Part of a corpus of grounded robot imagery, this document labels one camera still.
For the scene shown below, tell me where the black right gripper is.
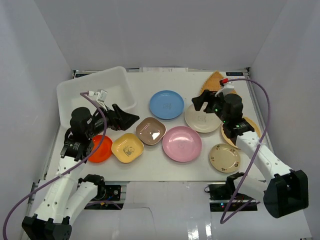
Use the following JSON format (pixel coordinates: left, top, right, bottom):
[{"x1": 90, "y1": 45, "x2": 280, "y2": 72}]
[{"x1": 192, "y1": 90, "x2": 229, "y2": 124}]

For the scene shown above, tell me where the woven bamboo fan tray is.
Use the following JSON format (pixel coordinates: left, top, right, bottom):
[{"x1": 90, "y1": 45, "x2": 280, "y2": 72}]
[{"x1": 199, "y1": 71, "x2": 225, "y2": 94}]

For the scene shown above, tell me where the cream white round plate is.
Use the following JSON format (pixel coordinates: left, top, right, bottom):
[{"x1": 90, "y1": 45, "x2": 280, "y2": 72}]
[{"x1": 184, "y1": 102, "x2": 221, "y2": 133}]

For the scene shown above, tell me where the blue round plate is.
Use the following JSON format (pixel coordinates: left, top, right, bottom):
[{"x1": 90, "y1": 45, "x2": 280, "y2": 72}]
[{"x1": 149, "y1": 90, "x2": 185, "y2": 120}]

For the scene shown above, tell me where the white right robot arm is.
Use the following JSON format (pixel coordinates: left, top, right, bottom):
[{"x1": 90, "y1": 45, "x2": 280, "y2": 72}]
[{"x1": 191, "y1": 89, "x2": 309, "y2": 219}]

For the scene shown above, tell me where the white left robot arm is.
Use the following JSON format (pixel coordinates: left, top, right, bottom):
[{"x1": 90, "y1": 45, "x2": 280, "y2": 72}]
[{"x1": 21, "y1": 104, "x2": 139, "y2": 240}]

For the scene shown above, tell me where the white plastic bin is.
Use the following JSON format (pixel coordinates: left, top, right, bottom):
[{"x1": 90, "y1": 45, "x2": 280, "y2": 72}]
[{"x1": 56, "y1": 66, "x2": 137, "y2": 129}]

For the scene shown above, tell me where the yellow square panda plate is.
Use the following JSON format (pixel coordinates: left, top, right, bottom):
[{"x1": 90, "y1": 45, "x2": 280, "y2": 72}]
[{"x1": 111, "y1": 133, "x2": 144, "y2": 164}]

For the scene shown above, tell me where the brown square plate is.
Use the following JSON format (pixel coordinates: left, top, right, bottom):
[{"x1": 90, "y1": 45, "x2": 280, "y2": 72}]
[{"x1": 135, "y1": 117, "x2": 167, "y2": 146}]

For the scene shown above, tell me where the orange round plate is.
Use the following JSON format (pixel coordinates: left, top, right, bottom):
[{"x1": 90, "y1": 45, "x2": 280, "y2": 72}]
[{"x1": 88, "y1": 136, "x2": 113, "y2": 163}]

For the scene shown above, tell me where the pink round plate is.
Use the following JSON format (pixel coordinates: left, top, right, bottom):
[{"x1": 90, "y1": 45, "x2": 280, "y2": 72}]
[{"x1": 162, "y1": 126, "x2": 202, "y2": 163}]

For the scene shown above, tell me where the paper sheet at back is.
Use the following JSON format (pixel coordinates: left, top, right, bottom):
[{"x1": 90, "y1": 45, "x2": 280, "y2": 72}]
[{"x1": 139, "y1": 67, "x2": 189, "y2": 73}]

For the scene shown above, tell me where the yellow round plate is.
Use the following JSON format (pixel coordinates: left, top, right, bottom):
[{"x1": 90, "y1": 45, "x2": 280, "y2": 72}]
[{"x1": 220, "y1": 116, "x2": 262, "y2": 150}]

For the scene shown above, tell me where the beige floral round plate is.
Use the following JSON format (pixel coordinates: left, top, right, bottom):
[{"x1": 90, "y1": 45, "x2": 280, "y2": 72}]
[{"x1": 209, "y1": 143, "x2": 241, "y2": 174}]

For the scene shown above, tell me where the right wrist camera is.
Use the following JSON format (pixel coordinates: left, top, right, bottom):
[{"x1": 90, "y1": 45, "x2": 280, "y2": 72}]
[{"x1": 215, "y1": 78, "x2": 235, "y2": 97}]

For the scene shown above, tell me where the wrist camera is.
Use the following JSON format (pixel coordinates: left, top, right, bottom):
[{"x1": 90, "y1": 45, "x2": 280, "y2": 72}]
[
  {"x1": 88, "y1": 89, "x2": 108, "y2": 103},
  {"x1": 215, "y1": 78, "x2": 235, "y2": 97}
]

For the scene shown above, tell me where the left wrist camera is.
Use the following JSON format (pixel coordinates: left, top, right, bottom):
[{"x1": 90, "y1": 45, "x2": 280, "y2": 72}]
[{"x1": 88, "y1": 89, "x2": 108, "y2": 103}]

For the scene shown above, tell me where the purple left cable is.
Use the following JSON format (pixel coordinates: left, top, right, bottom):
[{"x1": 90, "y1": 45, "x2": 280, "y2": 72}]
[{"x1": 1, "y1": 91, "x2": 109, "y2": 239}]

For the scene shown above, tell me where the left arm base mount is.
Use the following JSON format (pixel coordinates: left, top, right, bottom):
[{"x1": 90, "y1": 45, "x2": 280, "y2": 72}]
[{"x1": 84, "y1": 184, "x2": 124, "y2": 210}]

